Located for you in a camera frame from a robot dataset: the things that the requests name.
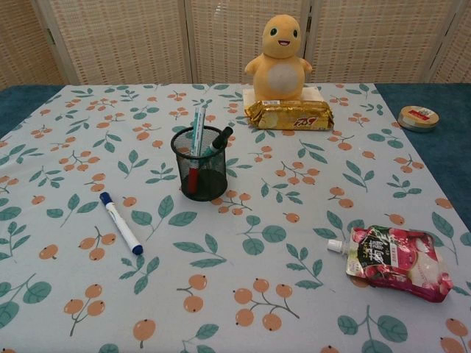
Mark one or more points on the gold snack packet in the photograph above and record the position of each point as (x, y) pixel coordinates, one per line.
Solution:
(294, 117)

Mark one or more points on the yellow plush toy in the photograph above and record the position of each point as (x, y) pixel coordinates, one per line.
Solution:
(279, 77)

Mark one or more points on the round tin with red label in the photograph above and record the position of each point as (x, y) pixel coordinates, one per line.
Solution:
(418, 117)

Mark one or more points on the green marker with black cap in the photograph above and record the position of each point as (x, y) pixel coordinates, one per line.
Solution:
(221, 139)

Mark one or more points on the black mesh pen holder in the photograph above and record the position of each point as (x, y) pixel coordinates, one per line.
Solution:
(208, 180)

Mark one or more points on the floral tablecloth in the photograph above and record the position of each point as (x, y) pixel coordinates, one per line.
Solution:
(257, 257)

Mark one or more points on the blue marker pen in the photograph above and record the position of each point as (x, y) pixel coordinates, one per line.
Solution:
(119, 222)

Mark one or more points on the red drink pouch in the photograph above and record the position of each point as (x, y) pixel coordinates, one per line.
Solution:
(397, 264)

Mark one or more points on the woven folding screen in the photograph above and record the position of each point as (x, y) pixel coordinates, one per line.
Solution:
(129, 36)

